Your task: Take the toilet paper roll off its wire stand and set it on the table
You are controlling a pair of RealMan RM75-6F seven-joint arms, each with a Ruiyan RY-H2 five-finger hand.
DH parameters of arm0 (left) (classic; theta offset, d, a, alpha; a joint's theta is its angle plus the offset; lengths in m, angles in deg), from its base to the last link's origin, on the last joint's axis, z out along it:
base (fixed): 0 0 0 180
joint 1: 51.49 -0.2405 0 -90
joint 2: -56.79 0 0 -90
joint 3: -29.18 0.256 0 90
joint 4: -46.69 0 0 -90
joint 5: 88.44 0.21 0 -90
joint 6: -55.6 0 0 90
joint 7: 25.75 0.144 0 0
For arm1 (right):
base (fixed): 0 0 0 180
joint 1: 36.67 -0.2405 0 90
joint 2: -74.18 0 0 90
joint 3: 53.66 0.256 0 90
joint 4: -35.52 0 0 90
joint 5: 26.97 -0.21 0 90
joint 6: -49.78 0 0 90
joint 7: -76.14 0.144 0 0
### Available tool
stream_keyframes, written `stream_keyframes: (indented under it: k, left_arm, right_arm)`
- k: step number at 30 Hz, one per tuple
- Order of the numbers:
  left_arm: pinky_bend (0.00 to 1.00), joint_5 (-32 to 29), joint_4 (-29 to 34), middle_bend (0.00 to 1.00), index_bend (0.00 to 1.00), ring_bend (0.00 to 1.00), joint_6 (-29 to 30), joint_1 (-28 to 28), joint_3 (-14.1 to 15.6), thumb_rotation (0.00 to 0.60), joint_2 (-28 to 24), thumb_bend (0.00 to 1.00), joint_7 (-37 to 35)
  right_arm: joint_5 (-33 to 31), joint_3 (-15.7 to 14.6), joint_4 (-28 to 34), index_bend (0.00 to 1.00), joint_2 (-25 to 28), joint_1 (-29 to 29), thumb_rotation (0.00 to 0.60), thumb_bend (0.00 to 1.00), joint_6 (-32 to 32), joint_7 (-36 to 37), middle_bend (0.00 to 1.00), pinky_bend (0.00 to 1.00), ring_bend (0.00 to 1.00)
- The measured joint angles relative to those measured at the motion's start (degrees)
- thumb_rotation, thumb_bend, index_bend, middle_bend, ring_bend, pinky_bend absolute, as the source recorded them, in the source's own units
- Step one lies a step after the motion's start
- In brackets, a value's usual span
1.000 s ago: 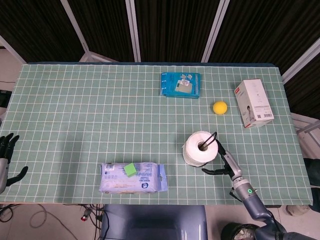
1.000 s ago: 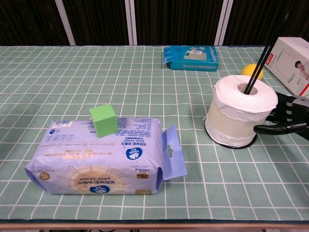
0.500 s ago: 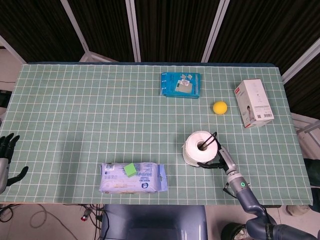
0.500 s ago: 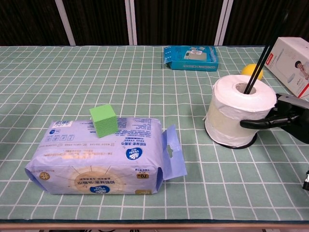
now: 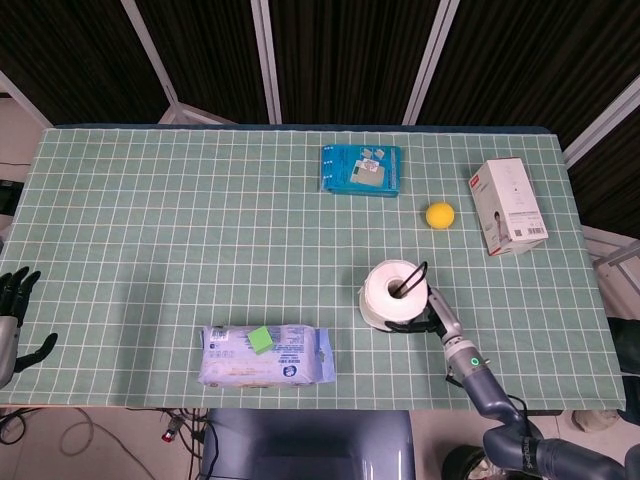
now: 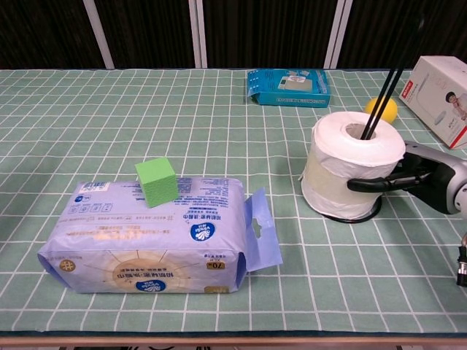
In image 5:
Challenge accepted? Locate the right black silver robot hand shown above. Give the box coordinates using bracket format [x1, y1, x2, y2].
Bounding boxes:
[384, 288, 464, 346]

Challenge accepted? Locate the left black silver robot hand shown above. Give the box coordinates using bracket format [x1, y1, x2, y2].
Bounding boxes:
[0, 267, 59, 390]

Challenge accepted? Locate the white toilet paper roll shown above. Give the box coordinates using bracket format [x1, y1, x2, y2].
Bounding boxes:
[358, 259, 430, 330]

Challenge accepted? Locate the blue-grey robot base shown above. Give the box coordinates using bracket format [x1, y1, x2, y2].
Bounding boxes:
[199, 408, 416, 480]

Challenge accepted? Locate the green grid cutting mat table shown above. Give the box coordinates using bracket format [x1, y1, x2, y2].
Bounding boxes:
[0, 127, 629, 412]

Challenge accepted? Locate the yellow ball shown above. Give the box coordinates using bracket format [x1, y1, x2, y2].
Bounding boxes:
[425, 201, 456, 231]

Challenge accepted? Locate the white carton box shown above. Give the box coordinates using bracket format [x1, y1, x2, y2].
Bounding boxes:
[468, 158, 550, 258]

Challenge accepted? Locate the black trash bin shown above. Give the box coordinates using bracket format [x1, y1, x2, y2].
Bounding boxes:
[442, 443, 504, 480]

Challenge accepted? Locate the black equipment box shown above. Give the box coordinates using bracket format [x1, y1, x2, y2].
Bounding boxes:
[0, 177, 25, 219]

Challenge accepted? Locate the blue flat carton box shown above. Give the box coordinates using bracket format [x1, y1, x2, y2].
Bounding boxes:
[319, 144, 403, 199]

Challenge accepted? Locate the blue wipes pack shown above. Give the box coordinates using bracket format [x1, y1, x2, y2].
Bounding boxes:
[198, 325, 336, 389]

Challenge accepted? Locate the beige crumpled bag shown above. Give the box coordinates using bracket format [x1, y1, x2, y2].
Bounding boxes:
[572, 409, 620, 434]

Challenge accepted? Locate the red-tipped plug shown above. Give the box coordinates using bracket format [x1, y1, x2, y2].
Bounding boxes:
[159, 417, 184, 444]

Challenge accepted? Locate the green cube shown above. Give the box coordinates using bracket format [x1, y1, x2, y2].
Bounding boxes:
[246, 325, 275, 356]

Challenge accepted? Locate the dark partition panel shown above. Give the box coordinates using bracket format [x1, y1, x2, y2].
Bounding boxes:
[134, 0, 279, 125]
[567, 89, 640, 239]
[0, 0, 174, 126]
[267, 0, 446, 126]
[417, 0, 640, 151]

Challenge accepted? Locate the grey floor cable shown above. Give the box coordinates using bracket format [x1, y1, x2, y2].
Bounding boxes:
[58, 407, 156, 480]

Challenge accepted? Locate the grey metal frame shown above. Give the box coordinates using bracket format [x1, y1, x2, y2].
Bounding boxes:
[582, 224, 640, 301]

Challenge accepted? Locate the black floor cable bundle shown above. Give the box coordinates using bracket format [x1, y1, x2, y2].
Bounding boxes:
[177, 408, 221, 480]

